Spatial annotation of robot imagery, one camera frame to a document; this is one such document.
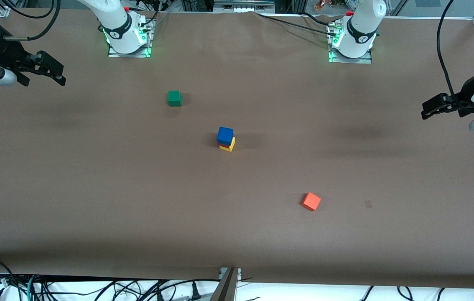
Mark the blue wooden cube block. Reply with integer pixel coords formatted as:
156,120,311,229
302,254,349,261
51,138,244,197
217,127,234,146

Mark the orange wooden cube block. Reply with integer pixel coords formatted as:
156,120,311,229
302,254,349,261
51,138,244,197
301,192,322,212

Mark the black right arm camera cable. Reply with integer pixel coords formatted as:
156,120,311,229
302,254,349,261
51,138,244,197
0,0,61,43

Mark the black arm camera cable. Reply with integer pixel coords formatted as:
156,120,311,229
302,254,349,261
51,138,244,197
436,0,472,107
0,0,61,43

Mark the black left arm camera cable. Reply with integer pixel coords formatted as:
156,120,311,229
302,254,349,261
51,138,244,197
436,0,472,107

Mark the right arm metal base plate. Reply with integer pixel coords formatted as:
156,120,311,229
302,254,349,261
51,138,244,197
107,17,153,58

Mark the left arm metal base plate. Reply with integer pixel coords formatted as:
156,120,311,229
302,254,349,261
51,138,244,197
327,19,374,64

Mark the black cable lying on table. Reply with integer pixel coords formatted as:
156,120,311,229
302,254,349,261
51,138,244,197
257,12,340,37

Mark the aluminium frame strut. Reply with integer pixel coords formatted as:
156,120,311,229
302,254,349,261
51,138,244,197
209,268,242,301

